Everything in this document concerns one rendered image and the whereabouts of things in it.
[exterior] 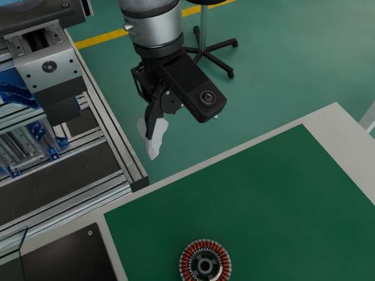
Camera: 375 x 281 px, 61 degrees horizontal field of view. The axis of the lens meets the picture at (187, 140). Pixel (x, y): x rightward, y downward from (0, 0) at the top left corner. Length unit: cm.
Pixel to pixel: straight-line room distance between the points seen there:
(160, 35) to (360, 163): 71
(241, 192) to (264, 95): 130
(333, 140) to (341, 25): 186
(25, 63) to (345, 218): 84
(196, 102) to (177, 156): 133
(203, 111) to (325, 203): 53
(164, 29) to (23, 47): 55
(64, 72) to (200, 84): 50
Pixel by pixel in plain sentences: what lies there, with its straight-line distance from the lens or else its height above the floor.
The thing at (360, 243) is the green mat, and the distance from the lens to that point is 87.
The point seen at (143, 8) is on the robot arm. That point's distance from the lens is 40.
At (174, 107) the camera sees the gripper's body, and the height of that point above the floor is 112.
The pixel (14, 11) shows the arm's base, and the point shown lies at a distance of 90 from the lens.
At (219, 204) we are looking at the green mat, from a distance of 81.
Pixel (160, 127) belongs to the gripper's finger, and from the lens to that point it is 50.
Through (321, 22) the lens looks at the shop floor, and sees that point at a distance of 275.
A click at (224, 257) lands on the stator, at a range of 73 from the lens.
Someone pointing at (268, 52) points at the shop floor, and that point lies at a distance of 236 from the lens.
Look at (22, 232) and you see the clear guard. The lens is 55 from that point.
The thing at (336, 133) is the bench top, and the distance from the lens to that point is 101.
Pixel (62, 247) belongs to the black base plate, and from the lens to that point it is 80.
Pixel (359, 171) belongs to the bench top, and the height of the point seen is 75.
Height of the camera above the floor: 149
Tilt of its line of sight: 56 degrees down
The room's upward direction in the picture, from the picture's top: straight up
